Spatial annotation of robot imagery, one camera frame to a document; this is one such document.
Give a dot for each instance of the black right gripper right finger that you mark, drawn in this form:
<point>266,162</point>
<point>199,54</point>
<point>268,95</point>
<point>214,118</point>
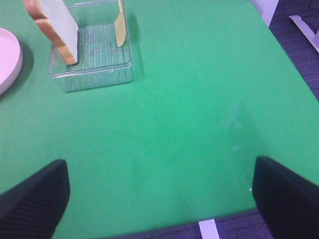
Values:
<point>287,202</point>

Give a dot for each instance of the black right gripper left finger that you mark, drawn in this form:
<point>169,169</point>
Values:
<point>33,208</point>

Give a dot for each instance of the yellow cheese slice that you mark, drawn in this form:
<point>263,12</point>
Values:
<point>120,25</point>

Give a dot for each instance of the green tablecloth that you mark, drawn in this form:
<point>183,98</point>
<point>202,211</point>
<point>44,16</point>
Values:
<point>212,90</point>

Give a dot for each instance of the pink plate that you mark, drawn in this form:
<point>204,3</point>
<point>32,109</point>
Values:
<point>11,59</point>

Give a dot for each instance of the clear right plastic container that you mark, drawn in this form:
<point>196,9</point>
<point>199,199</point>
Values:
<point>101,62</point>

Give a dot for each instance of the white furniture piece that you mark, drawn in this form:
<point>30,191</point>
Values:
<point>312,37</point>

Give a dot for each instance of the bread slice in right container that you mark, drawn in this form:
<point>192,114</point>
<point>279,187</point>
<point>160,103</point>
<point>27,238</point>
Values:
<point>57,24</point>

